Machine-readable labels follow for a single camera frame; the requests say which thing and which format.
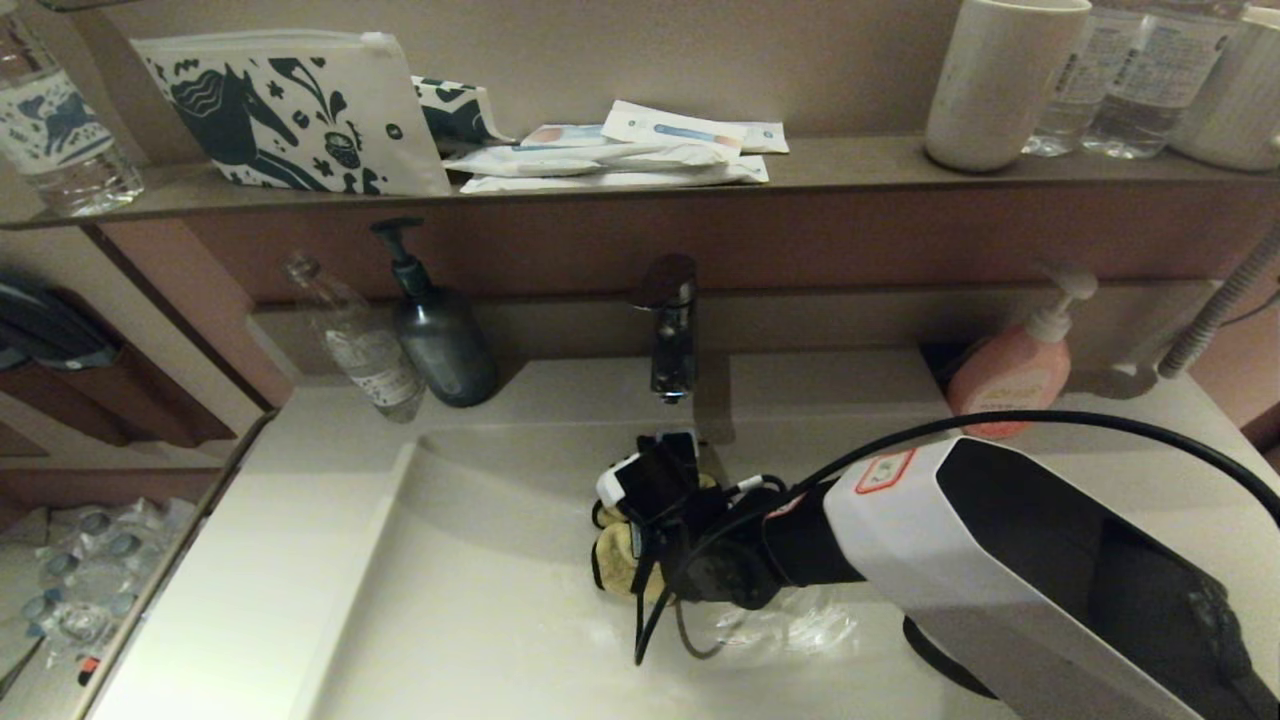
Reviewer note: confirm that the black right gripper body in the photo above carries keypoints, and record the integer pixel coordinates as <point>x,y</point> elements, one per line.
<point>685,525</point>

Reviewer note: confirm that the yellow cloth with black trim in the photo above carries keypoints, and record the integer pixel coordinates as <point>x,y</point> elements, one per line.
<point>615,565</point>

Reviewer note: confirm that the chrome faucet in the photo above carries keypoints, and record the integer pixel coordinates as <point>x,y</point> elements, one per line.
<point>675,345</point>

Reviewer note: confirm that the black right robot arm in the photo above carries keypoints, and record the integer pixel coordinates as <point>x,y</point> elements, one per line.
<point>950,540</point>

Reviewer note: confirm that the white sink basin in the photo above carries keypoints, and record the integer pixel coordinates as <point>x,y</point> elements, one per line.
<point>480,600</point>

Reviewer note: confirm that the dark grey pump bottle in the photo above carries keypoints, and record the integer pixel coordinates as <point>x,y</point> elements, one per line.
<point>445,350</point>

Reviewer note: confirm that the clear slim plastic bottle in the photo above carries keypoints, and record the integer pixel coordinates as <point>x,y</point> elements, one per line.
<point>375,365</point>

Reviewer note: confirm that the wide flat white sachet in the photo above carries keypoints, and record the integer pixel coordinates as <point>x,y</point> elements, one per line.
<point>625,180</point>

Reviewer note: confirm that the pink soap pump bottle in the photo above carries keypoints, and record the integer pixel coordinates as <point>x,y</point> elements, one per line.
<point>1005,375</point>

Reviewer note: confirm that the long white sachet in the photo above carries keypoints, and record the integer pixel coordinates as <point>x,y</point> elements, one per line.
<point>565,159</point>

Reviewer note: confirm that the white sachet blue red stripe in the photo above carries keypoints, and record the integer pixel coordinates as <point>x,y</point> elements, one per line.
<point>672,130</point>

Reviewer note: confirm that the white sachet orange blue print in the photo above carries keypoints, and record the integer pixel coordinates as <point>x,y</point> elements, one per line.
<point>562,136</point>

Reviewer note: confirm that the small blue patterned pouch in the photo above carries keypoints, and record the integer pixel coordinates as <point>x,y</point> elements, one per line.
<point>458,114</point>

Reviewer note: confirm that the white ceramic cup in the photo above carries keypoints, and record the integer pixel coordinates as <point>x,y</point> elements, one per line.
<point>1240,115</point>
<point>993,90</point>

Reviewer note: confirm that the white pouch blue horse print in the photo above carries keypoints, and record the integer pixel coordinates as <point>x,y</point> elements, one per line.
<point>305,112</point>

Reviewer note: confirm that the brown wooden rack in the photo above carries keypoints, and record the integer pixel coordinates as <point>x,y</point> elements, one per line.
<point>130,405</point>

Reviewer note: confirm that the clear water bottle white label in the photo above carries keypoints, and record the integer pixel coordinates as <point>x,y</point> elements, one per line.
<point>1155,85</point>
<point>1080,90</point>

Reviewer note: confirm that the shrink-wrapped pack of bottles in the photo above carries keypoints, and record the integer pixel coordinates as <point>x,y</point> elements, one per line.
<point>95,580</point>

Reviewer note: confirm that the dark blue grey object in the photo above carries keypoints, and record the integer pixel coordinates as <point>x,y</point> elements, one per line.
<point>50,330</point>

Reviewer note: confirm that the water bottle blue horse label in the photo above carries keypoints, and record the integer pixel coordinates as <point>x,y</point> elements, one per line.
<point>60,140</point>

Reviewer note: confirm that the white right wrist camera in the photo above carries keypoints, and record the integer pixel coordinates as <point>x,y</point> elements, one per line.
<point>660,475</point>

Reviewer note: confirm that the brown wall shelf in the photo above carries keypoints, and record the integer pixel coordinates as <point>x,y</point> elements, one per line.
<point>850,162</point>

